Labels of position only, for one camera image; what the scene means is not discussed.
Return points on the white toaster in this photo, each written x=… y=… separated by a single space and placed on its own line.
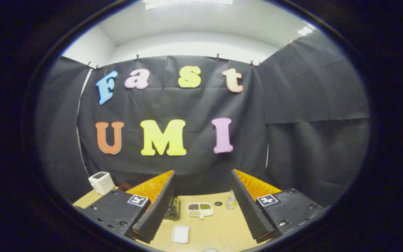
x=101 y=183

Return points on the small ceiling light panel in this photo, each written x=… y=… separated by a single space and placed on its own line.
x=305 y=31

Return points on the white divided plate with beans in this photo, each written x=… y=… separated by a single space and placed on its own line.
x=200 y=214

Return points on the clear glass bottle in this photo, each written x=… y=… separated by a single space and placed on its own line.
x=231 y=203

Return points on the white rectangular tray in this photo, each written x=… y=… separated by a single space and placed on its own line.
x=180 y=233

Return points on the long ceiling light panel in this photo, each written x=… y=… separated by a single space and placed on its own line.
x=187 y=2

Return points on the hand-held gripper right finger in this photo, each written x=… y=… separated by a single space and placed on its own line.
x=252 y=210

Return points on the black toaster oven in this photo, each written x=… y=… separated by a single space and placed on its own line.
x=173 y=210

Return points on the black backdrop cloth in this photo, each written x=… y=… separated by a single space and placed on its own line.
x=187 y=105

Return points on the row of small cloth clips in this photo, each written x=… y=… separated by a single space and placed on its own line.
x=137 y=56

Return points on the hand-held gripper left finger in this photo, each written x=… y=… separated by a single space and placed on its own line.
x=156 y=210

